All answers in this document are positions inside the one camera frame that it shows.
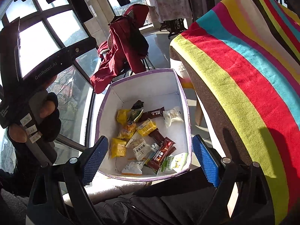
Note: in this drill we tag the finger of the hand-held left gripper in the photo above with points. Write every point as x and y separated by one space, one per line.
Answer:
10 58
77 50

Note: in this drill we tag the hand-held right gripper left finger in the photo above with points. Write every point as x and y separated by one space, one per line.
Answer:
96 159

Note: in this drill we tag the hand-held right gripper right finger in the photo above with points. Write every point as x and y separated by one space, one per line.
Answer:
205 160

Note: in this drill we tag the white orange snack packet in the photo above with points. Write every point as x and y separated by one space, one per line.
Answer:
132 167

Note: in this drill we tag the red brown snack packet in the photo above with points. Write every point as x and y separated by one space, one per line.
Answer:
161 154

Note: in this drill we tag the white cardboard box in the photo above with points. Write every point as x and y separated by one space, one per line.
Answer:
140 93

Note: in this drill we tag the person's left hand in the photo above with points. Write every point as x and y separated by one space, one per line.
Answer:
50 121

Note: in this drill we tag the grey cloth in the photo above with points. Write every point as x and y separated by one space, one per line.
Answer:
105 188

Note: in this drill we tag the large grid window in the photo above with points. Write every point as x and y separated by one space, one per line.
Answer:
35 39

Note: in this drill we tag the red garment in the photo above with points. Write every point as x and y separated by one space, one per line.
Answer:
117 56

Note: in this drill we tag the wooden table leg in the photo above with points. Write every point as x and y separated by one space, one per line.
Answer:
199 112

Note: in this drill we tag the black garment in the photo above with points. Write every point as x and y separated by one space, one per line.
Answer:
138 42

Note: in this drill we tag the person's dark pants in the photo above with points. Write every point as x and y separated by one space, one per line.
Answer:
152 206

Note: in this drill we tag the striped tablecloth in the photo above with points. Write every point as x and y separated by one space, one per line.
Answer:
246 86

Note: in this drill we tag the table with floral cloth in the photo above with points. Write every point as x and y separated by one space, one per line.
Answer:
173 7

